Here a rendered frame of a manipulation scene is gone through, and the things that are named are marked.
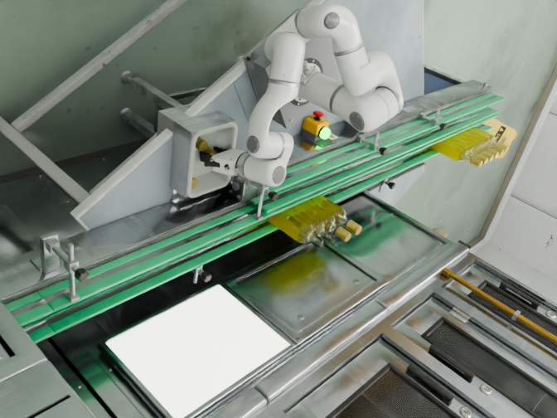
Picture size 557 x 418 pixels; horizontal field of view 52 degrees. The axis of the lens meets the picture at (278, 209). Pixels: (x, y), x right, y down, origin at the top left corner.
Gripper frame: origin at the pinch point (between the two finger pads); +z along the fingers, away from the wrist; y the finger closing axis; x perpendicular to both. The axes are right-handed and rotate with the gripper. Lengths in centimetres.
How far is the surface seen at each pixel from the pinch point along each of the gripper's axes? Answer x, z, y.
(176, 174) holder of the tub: -4.2, 4.1, -10.9
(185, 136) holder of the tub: 8.7, -2.1, -10.6
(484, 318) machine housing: -58, -68, 55
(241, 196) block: -15.4, -3.6, 8.0
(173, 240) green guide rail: -19.7, -5.1, -20.8
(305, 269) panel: -42, -20, 20
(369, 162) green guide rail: -21, -9, 71
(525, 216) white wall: -267, 108, 601
